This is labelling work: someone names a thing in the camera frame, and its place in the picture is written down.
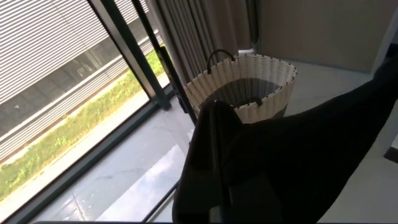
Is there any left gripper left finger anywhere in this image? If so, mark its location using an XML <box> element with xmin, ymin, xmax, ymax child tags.
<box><xmin>173</xmin><ymin>102</ymin><xmax>223</xmax><ymax>223</ymax></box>

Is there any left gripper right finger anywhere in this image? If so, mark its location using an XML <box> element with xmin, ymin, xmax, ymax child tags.
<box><xmin>231</xmin><ymin>130</ymin><xmax>282</xmax><ymax>223</ymax></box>

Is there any black garment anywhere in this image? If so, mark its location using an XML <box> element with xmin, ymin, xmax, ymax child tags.
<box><xmin>172</xmin><ymin>43</ymin><xmax>398</xmax><ymax>224</ymax></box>

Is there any black clothes rack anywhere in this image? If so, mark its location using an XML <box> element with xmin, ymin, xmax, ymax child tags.
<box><xmin>132</xmin><ymin>0</ymin><xmax>199</xmax><ymax>223</ymax></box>

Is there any white laundry basket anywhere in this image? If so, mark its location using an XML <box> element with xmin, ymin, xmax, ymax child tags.
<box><xmin>183</xmin><ymin>49</ymin><xmax>299</xmax><ymax>125</ymax></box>

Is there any grey curtain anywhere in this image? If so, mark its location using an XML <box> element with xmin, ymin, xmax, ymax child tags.
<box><xmin>146</xmin><ymin>0</ymin><xmax>259</xmax><ymax>86</ymax></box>

